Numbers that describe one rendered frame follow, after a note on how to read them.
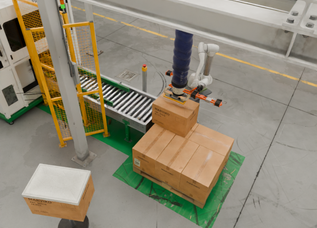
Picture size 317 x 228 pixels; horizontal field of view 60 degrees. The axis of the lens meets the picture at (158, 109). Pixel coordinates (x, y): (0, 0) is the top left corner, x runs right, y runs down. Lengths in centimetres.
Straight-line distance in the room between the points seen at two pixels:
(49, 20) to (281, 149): 412
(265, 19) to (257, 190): 370
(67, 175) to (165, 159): 136
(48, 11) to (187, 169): 254
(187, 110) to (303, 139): 244
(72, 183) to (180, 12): 239
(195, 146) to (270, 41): 311
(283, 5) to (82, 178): 257
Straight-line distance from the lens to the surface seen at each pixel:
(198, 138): 421
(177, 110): 402
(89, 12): 680
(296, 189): 482
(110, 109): 459
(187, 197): 420
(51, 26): 323
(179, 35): 340
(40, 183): 330
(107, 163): 458
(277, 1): 141
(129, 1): 136
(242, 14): 108
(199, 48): 427
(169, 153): 396
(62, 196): 313
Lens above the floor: 360
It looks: 41 degrees down
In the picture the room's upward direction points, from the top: 2 degrees clockwise
